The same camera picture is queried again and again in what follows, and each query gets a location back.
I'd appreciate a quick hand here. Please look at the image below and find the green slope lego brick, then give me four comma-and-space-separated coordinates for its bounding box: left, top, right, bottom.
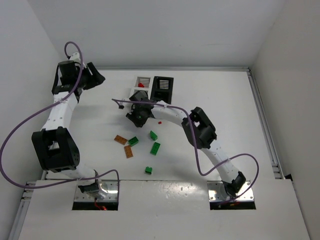
149, 130, 158, 141

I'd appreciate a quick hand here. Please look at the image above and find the green square lego brick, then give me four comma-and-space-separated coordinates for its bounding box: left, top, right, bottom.
128, 136, 139, 147

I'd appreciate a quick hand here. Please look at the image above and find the brown lego plate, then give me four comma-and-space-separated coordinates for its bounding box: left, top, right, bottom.
114, 135, 128, 145
124, 145, 134, 159

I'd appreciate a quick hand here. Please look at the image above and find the green lego plate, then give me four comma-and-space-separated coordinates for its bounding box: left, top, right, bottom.
150, 142, 161, 156

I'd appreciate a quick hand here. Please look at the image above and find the small green lego brick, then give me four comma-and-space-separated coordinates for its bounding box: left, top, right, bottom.
144, 166, 153, 175

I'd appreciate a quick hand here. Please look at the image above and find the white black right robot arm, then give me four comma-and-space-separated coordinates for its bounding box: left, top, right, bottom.
126, 90, 246, 198

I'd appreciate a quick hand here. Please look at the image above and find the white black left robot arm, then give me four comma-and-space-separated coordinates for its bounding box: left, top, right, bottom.
31, 60, 107, 200

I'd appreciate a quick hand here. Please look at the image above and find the white slatted container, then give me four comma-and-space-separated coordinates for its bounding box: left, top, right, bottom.
129, 75, 153, 99

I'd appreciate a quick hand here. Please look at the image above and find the black slatted container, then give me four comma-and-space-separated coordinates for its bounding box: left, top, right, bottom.
150, 76, 174, 104

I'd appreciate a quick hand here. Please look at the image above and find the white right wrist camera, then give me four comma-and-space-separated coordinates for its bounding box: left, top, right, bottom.
118, 98, 133, 112

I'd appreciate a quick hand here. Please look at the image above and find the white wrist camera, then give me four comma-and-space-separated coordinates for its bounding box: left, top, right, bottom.
68, 52, 82, 65
118, 98, 133, 112

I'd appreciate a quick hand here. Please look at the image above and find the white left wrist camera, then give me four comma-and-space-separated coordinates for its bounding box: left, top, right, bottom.
68, 52, 82, 65

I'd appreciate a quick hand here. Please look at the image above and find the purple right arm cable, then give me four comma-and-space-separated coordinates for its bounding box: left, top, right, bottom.
111, 98, 260, 203

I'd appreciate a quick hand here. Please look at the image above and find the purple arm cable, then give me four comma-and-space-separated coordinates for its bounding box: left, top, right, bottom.
0, 41, 120, 189
111, 98, 260, 203

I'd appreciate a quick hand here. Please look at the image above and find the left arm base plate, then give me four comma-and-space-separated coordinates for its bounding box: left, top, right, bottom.
74, 180, 119, 203

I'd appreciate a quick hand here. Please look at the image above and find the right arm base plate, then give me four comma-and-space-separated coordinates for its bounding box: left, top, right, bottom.
207, 181, 255, 203

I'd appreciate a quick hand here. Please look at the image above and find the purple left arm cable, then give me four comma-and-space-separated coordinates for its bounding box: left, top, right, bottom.
0, 41, 120, 189

